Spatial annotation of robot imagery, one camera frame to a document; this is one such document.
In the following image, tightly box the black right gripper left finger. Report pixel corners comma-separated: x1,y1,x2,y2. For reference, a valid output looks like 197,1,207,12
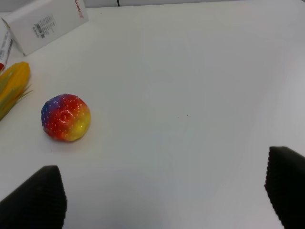
0,165,68,229

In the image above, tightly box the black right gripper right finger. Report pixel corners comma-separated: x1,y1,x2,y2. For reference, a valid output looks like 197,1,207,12
264,146,305,229

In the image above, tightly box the rainbow dimpled ball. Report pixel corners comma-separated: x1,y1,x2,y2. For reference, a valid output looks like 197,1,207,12
41,94,91,142

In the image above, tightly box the yellow toy corn cob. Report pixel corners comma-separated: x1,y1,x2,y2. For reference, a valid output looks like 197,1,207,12
0,62,32,120

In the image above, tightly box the white labelled packet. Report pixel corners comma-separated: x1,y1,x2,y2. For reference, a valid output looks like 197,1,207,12
0,29,13,71

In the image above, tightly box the white cardboard box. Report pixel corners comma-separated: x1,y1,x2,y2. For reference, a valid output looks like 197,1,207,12
1,0,89,56

